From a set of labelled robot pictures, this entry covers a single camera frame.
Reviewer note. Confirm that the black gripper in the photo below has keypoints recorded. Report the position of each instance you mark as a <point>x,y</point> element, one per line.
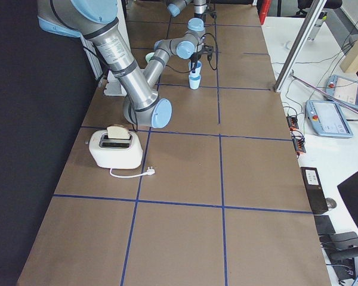
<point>194,57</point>

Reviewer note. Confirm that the light blue plastic cup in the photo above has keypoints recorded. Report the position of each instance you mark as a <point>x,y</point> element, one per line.
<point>198,69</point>

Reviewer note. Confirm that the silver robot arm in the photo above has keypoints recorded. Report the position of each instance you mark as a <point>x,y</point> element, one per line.
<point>185,6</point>
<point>97,21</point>

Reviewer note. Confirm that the green bowl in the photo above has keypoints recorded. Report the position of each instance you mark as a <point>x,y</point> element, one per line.
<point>149,57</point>

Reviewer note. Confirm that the bread slice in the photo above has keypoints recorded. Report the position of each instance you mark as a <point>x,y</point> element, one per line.
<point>117,132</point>

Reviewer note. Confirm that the orange connector block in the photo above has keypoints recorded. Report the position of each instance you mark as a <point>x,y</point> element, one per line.
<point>299,144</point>
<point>292,122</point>

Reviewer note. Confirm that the white toaster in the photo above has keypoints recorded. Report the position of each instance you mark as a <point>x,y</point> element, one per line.
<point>116,153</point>

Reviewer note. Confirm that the near teach pendant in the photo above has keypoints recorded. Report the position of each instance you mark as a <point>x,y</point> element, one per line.
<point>327,119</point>

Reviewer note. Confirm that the teach pendant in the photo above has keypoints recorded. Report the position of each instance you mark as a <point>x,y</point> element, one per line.
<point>327,119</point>
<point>343,89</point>

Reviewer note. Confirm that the far teach pendant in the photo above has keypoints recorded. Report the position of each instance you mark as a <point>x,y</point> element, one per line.
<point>343,89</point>

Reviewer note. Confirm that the black box with label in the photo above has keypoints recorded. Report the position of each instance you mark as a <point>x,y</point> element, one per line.
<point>313,187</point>

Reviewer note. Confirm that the black desk stand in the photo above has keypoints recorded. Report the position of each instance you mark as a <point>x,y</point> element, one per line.
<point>342,252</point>

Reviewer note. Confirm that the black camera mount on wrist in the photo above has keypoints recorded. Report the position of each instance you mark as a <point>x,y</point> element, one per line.
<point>210,51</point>

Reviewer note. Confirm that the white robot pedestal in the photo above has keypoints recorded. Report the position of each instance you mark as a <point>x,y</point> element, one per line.
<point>113,86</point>

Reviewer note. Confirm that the aluminium frame post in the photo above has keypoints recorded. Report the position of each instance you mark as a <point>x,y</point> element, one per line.
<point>301,38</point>

